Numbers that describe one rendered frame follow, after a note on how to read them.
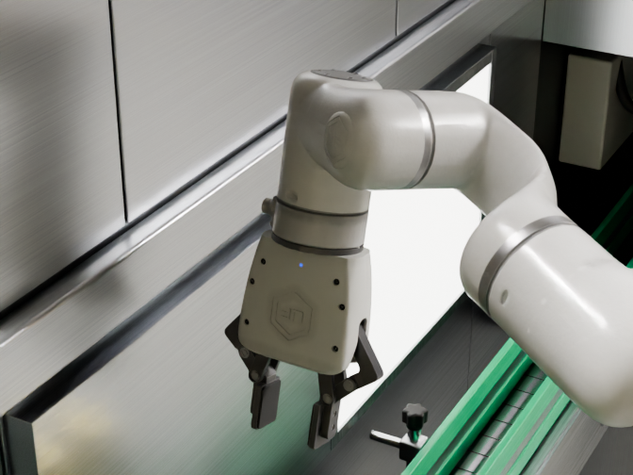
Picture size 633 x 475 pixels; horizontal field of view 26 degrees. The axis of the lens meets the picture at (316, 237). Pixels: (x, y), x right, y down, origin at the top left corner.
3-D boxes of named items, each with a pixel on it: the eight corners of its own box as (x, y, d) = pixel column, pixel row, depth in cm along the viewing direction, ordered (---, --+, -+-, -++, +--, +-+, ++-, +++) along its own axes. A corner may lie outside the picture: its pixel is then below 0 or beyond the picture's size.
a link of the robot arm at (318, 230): (244, 195, 109) (239, 228, 110) (343, 221, 105) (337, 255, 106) (289, 182, 115) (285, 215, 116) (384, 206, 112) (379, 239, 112)
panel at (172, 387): (462, 276, 189) (475, 41, 172) (481, 281, 187) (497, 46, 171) (43, 730, 120) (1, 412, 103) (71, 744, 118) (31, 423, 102)
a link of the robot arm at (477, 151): (468, 332, 91) (306, 162, 104) (600, 316, 98) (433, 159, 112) (517, 226, 87) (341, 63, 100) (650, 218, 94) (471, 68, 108)
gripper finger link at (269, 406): (235, 346, 114) (225, 420, 116) (267, 356, 113) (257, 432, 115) (253, 337, 117) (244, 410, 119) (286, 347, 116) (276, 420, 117)
